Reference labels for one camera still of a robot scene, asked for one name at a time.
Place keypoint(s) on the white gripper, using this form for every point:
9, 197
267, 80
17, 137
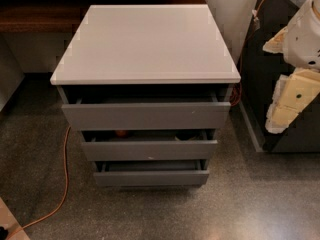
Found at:
304, 40

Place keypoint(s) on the grey drawer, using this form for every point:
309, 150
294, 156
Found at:
146, 116
147, 146
151, 173

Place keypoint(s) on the red apple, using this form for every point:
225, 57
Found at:
121, 133

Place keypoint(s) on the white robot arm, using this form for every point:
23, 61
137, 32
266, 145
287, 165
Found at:
299, 43

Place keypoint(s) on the grey drawer cabinet white top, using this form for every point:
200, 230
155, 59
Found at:
146, 54

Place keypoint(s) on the grey top drawer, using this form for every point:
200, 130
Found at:
146, 116

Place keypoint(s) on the grey bottom drawer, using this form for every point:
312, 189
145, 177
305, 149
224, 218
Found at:
151, 173

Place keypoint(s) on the black cabinet on right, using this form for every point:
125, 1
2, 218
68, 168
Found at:
263, 75

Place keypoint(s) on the green yellow sponge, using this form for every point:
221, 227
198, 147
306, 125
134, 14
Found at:
187, 135

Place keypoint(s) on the dark wooden shelf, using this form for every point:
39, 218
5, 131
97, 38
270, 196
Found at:
61, 16

